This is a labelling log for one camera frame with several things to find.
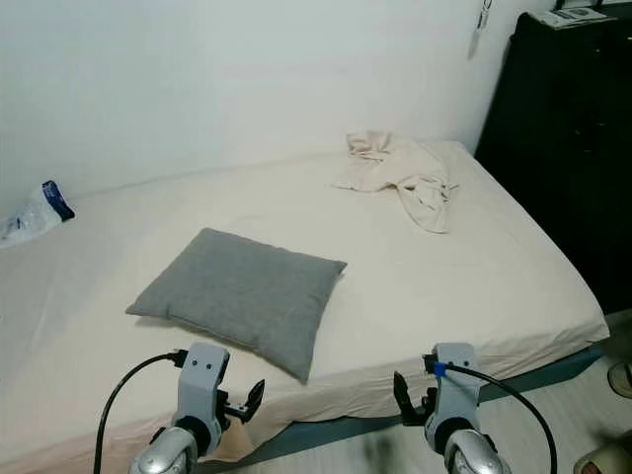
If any grey fabric pillow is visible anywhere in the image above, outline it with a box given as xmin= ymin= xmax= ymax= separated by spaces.
xmin=125 ymin=228 xmax=349 ymax=384

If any bed with cream sheet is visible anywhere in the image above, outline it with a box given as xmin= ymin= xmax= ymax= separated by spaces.
xmin=0 ymin=139 xmax=611 ymax=474

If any tan slipper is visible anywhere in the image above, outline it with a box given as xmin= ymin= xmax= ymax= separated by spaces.
xmin=607 ymin=359 xmax=632 ymax=400

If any crumpled cream blanket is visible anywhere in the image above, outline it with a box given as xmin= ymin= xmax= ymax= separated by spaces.
xmin=331 ymin=130 xmax=460 ymax=235

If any clear plastic bag blue print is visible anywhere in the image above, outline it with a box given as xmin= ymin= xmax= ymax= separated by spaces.
xmin=0 ymin=180 xmax=76 ymax=248

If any flat white printed box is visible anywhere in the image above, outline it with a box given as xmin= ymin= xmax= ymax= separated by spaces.
xmin=525 ymin=5 xmax=613 ymax=29

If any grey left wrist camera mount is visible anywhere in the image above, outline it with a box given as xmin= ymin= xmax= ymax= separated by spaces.
xmin=173 ymin=344 xmax=230 ymax=435

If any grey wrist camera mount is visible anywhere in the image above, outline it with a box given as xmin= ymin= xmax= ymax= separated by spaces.
xmin=425 ymin=343 xmax=485 ymax=435
xmin=173 ymin=344 xmax=230 ymax=435

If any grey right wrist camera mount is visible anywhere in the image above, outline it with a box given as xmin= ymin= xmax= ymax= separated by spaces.
xmin=425 ymin=343 xmax=485 ymax=435

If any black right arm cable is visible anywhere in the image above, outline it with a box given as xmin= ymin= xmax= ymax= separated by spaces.
xmin=434 ymin=360 xmax=559 ymax=474

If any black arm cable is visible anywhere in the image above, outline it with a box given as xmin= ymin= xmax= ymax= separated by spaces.
xmin=94 ymin=351 xmax=189 ymax=474
xmin=434 ymin=360 xmax=559 ymax=474

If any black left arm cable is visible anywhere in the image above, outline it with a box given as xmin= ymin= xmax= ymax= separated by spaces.
xmin=94 ymin=351 xmax=189 ymax=474

